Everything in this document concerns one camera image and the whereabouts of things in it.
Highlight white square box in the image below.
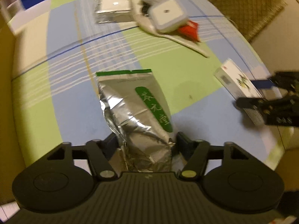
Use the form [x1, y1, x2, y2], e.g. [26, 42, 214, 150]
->
[148, 0, 189, 33]

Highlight black binder clips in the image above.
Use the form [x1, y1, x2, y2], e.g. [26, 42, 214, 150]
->
[139, 1, 153, 17]

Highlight red snack packet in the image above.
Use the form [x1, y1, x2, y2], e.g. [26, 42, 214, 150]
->
[176, 20, 202, 43]

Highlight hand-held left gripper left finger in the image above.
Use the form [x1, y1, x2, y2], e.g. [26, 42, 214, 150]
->
[47, 133, 121, 181]

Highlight brown cardboard box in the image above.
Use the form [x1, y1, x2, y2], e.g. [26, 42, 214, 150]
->
[0, 12, 27, 204]

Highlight silver foil tea bag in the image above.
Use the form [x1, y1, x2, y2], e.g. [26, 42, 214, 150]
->
[96, 69, 177, 173]

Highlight wicker chair back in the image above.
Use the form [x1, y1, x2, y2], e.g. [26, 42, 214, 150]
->
[202, 0, 288, 43]

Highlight plastic-wrapped white box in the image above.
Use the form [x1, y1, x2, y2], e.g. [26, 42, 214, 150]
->
[93, 0, 139, 24]

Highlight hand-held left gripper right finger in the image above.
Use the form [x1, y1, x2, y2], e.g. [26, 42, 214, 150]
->
[176, 132, 254, 181]

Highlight clear plastic bag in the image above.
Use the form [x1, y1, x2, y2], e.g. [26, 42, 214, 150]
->
[130, 0, 211, 58]

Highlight white printed carton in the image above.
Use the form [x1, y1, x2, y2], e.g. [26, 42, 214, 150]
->
[214, 58, 267, 125]

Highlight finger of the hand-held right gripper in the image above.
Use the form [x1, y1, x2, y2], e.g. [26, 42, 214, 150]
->
[234, 93, 299, 113]
[251, 71, 299, 94]

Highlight checked cloth covered desktop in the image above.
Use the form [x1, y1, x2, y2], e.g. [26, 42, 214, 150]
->
[7, 0, 287, 173]

